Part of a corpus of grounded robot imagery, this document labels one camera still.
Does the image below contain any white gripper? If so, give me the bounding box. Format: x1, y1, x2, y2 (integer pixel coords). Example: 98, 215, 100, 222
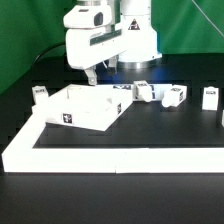
65, 25, 127, 86

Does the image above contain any white square tabletop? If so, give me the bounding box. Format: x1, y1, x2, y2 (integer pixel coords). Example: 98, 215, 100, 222
32, 84, 133, 131

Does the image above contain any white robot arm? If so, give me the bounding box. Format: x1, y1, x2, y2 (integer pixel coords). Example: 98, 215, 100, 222
63, 0, 162, 85

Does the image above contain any white marker sheet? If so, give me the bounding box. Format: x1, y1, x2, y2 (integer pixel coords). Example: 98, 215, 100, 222
99, 84, 172, 102

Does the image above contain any green backdrop curtain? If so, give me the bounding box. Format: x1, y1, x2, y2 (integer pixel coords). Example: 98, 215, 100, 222
0, 0, 224, 94

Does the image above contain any black cable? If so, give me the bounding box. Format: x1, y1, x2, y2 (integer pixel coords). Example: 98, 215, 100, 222
33, 41, 68, 66

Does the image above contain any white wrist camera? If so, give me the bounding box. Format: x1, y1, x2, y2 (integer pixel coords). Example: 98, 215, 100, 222
63, 5, 112, 29

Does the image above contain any white cable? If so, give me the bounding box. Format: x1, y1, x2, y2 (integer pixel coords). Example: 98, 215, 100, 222
191, 0, 224, 38

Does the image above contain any white U-shaped fence wall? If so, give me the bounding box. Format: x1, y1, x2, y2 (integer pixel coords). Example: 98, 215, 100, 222
2, 115, 224, 174

